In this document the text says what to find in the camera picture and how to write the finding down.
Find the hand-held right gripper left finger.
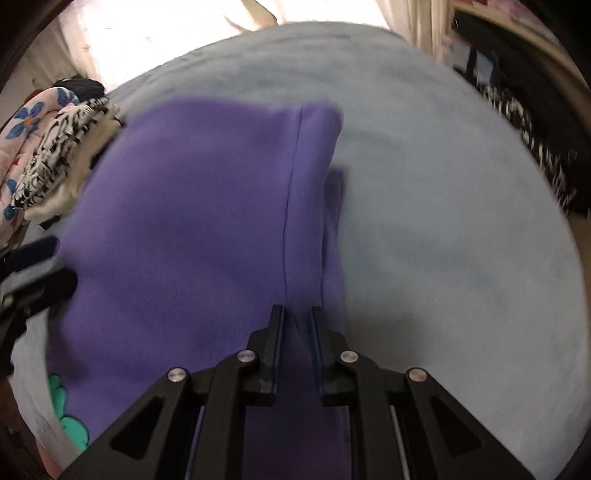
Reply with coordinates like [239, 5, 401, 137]
[58, 305, 286, 480]

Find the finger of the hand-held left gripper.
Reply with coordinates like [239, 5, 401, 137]
[0, 267, 79, 320]
[0, 236, 61, 278]

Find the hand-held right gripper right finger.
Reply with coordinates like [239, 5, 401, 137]
[310, 305, 536, 480]

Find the purple zip hoodie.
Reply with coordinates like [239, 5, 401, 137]
[46, 95, 348, 480]

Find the cream folded garment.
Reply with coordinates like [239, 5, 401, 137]
[25, 110, 126, 221]

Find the black and white printed garment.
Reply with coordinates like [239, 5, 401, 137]
[11, 95, 122, 209]

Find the pink floral quilt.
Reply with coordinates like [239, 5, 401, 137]
[0, 86, 83, 234]

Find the grey bed blanket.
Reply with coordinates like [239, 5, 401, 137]
[9, 21, 585, 480]

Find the black knitted cloth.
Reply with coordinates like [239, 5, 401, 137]
[52, 77, 107, 101]

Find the black and white patterned cloth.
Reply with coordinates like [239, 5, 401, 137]
[479, 82, 579, 214]

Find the white printed box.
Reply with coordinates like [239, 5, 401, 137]
[438, 36, 468, 71]

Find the long black bag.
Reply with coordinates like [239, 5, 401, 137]
[451, 9, 591, 219]

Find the wooden wall shelf unit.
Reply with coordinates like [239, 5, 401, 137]
[449, 0, 591, 117]

